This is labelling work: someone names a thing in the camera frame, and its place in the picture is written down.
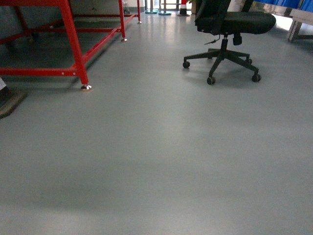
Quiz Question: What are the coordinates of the red metal frame table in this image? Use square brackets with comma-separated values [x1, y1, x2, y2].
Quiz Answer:
[0, 0, 142, 91]

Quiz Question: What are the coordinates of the steel shelf with bins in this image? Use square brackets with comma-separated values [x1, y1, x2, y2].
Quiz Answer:
[252, 0, 313, 42]

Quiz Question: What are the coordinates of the black office chair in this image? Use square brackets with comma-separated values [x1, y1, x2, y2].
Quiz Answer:
[182, 0, 276, 85]

